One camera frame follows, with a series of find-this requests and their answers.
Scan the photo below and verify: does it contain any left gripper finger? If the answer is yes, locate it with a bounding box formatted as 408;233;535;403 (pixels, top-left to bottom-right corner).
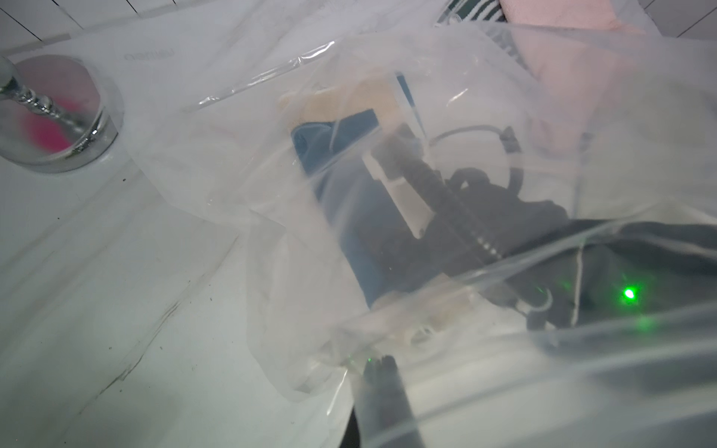
339;356;425;448

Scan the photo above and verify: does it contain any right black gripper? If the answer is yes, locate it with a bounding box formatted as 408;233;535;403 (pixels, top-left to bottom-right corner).
378;132;716;330

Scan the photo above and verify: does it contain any clear plastic vacuum bag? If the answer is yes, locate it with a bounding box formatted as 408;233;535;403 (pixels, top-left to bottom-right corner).
0;0;717;448

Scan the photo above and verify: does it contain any pink towel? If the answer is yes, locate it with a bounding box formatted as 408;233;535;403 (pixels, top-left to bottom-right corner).
500;1;642;153

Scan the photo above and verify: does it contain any blue and cream towel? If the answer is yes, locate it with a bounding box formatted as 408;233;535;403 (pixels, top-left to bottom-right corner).
279;74;438;306

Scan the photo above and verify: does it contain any green striped Doraemon towel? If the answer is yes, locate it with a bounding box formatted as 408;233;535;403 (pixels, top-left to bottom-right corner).
437;0;507;25

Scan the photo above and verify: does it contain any chrome cup holder stand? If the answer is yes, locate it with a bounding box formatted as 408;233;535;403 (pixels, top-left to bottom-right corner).
1;54;124;174

